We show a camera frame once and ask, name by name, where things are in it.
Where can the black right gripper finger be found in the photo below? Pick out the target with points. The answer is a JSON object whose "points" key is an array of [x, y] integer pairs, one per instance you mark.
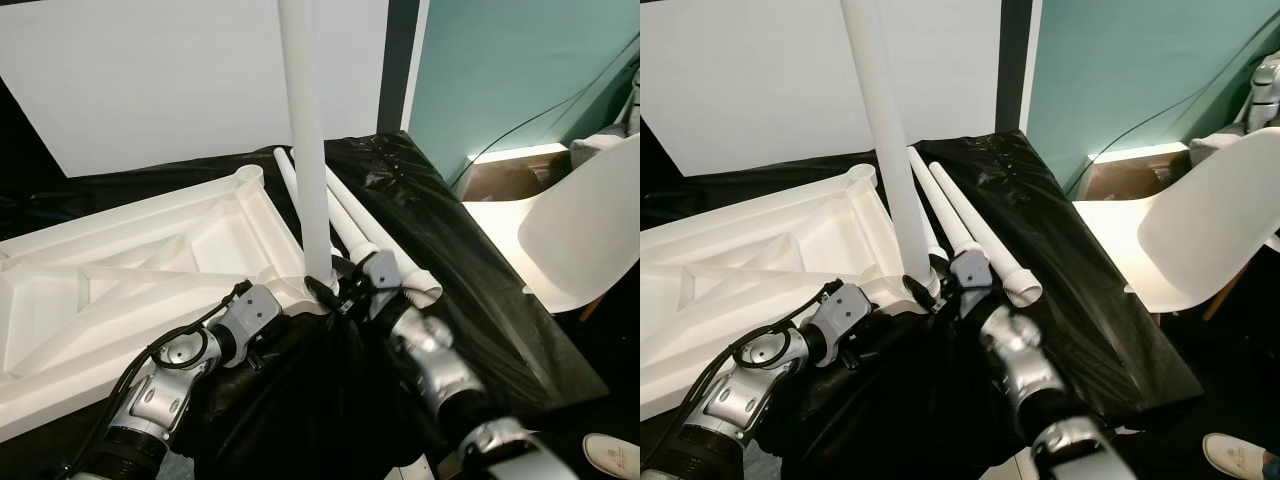
{"points": [[322, 288], [945, 270], [347, 270], [921, 289]]}

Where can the white plastic table top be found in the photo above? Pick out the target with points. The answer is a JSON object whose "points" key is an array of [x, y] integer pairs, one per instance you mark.
{"points": [[740, 290], [120, 290]]}

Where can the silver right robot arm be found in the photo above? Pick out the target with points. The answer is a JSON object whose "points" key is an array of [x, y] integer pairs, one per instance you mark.
{"points": [[440, 360], [1025, 360]]}

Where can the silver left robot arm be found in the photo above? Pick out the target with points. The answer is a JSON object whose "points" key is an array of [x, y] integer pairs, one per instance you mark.
{"points": [[150, 400], [740, 400]]}

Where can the black plastic cover sheet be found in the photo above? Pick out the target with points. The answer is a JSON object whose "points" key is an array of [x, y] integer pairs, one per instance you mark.
{"points": [[470, 290], [1080, 300]]}

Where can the white plastic shell chair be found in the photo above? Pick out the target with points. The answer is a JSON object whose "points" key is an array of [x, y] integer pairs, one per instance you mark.
{"points": [[1210, 230], [580, 230]]}

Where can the large white board panel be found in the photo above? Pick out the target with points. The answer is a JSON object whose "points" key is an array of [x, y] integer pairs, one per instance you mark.
{"points": [[760, 80], [150, 80]]}

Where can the white shoe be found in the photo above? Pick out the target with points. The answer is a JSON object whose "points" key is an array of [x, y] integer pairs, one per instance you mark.
{"points": [[612, 457], [1238, 457]]}

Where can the light grey cushion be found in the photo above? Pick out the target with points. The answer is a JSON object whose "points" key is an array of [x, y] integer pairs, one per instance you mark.
{"points": [[1245, 143], [605, 148]]}

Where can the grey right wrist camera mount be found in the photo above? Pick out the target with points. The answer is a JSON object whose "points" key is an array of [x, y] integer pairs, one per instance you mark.
{"points": [[973, 273], [380, 275]]}

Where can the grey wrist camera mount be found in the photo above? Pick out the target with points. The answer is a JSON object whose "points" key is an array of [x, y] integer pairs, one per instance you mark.
{"points": [[973, 273], [845, 313], [250, 315], [380, 275]]}

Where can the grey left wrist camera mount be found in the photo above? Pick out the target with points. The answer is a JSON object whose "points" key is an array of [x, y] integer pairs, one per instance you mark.
{"points": [[845, 313], [250, 315]]}

